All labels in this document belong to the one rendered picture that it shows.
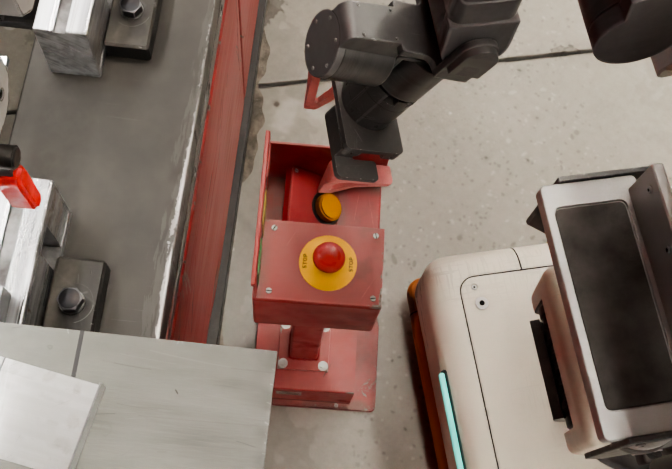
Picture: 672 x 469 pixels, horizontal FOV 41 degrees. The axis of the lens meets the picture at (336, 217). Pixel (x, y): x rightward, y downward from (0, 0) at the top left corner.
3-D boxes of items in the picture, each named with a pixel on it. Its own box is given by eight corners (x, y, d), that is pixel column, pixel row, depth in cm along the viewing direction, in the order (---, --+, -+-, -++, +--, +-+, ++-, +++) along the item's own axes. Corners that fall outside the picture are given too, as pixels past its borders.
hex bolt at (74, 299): (82, 315, 94) (79, 312, 92) (56, 313, 94) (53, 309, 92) (87, 291, 95) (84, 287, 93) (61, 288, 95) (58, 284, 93)
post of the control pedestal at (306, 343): (317, 360, 173) (336, 277, 123) (289, 358, 173) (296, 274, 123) (319, 333, 175) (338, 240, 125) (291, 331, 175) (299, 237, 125)
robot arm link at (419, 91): (470, 73, 77) (457, 17, 79) (406, 62, 74) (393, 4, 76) (423, 111, 83) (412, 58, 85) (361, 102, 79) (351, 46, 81)
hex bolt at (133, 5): (141, 21, 107) (139, 13, 106) (118, 18, 107) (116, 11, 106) (145, 2, 108) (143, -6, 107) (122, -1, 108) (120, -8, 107)
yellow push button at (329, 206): (331, 227, 121) (341, 223, 120) (309, 219, 119) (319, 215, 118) (333, 201, 123) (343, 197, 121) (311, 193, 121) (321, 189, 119)
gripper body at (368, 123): (336, 156, 84) (380, 120, 78) (320, 62, 87) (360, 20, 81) (393, 162, 87) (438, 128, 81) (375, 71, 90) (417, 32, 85)
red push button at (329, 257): (342, 281, 111) (345, 272, 107) (310, 278, 111) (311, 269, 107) (344, 250, 112) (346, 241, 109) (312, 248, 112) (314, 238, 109)
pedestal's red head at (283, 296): (371, 332, 120) (388, 295, 104) (253, 323, 120) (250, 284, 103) (378, 195, 128) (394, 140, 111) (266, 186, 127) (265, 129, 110)
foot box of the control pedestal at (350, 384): (374, 412, 182) (381, 403, 171) (251, 403, 181) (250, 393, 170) (378, 317, 189) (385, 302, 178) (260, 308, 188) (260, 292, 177)
